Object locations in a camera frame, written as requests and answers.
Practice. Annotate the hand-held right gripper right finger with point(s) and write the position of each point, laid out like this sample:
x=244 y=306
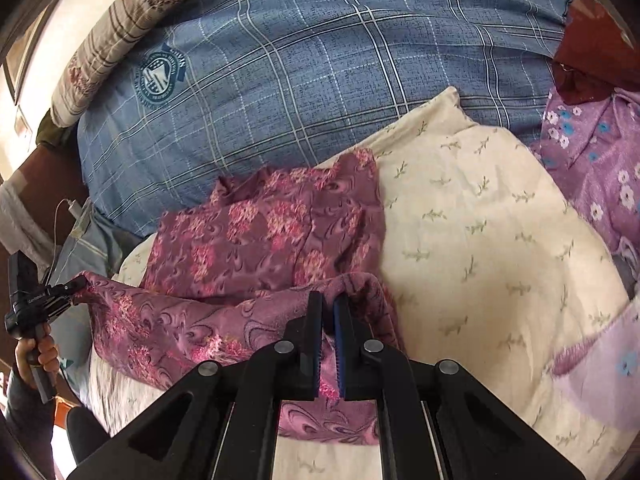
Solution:
x=342 y=340

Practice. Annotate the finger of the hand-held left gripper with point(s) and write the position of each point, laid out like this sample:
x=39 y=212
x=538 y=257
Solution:
x=60 y=306
x=67 y=287

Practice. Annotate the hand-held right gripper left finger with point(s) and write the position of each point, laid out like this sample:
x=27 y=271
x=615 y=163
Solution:
x=312 y=340

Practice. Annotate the pink floral shirt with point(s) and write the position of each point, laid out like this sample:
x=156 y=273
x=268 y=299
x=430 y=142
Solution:
x=225 y=240

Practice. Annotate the person's left forearm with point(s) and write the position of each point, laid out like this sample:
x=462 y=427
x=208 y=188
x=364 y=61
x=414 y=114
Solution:
x=25 y=420

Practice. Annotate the person's left hand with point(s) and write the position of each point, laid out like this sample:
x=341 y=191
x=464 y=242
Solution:
x=45 y=347

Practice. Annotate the grey star-print pillow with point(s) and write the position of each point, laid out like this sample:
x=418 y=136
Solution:
x=95 y=250

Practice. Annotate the white textured cloth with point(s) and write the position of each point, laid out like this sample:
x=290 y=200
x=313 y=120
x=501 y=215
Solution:
x=25 y=220

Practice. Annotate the white charger plug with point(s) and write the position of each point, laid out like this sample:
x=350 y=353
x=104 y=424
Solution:
x=75 y=208

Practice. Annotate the brown wooden headboard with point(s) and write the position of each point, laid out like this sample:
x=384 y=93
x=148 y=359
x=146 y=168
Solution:
x=55 y=170

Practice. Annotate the person's leg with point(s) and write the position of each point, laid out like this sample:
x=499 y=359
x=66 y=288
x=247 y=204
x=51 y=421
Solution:
x=85 y=435

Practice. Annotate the dark green cloth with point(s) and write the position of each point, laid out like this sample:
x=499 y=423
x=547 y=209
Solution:
x=55 y=132

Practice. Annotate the cream leaf-print bed sheet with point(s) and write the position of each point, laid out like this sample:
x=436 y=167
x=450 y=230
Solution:
x=475 y=240

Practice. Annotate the beige striped pillow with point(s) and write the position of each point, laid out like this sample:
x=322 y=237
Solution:
x=100 y=55

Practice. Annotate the blue plaid quilt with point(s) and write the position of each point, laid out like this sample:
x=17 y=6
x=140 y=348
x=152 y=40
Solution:
x=325 y=60

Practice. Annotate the purple floral garment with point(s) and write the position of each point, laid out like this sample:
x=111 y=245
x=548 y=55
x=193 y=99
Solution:
x=595 y=170

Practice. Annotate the framed wall picture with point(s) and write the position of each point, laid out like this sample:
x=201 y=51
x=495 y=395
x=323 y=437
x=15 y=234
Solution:
x=20 y=60

